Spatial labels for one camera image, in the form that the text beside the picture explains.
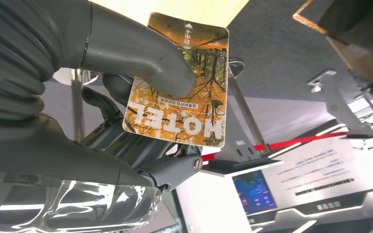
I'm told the chrome stanchion with patterned base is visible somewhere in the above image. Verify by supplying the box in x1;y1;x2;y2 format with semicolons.
52;67;101;142

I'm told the grey metal frame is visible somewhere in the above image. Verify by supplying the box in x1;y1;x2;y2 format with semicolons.
307;69;373;149

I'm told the dark brown cabinet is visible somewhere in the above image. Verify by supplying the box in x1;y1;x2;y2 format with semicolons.
318;0;373;81

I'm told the blue kiosk screen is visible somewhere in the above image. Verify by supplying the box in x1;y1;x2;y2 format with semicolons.
232;170;278;216

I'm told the black-based stanchion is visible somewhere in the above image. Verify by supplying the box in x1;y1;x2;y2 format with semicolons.
228;59;271;152

